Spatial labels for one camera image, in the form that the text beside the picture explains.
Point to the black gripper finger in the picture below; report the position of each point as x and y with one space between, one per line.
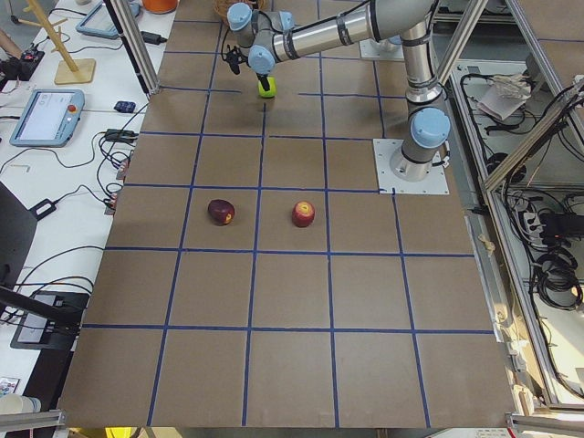
263 81

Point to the green apple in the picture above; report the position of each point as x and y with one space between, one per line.
271 93

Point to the dark purple apple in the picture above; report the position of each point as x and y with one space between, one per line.
221 211

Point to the red apple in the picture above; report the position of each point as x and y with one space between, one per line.
303 214

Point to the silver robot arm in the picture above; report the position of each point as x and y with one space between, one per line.
264 39

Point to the woven wicker basket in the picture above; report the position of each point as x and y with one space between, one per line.
221 8

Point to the orange container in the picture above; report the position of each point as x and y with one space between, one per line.
160 7

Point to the small blue object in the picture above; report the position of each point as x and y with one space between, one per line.
124 106

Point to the blue teach pendant far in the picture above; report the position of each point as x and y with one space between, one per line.
98 22

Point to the blue teach pendant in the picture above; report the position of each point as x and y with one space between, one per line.
49 118
98 22

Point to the wooden mug tree stand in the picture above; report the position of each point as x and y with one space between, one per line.
70 71

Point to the blue teach pendant near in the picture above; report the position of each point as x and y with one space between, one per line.
49 118

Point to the crumpled white paper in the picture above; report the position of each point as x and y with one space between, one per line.
505 95

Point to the black power adapter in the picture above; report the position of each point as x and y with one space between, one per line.
43 208

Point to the black monitor stand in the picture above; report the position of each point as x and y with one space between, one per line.
45 314

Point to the black power strip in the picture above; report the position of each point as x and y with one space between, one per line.
561 225

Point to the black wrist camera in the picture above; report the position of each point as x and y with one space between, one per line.
232 58

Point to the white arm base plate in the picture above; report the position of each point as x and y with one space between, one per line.
396 175
384 50

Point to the aluminium frame post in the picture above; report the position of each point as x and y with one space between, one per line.
131 38

